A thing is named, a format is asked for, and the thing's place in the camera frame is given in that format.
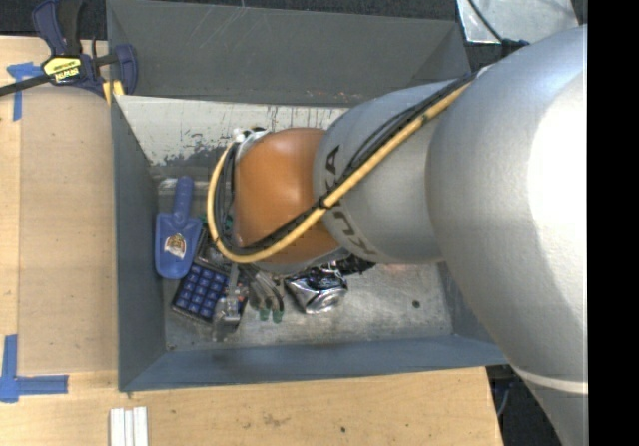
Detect pale wood board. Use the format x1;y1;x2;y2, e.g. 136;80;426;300
18;83;120;376

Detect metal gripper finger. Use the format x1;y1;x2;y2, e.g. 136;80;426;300
225;297;245;326
213;307;234;343

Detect grey metal bin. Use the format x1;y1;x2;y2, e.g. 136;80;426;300
105;0;511;394

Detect blue calculator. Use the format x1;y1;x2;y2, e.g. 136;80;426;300
170;239;250;323

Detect crushed silver can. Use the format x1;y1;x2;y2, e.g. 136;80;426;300
284;265;349;316

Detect blue toy trowel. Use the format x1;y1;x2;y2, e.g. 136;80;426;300
154;176;205;281

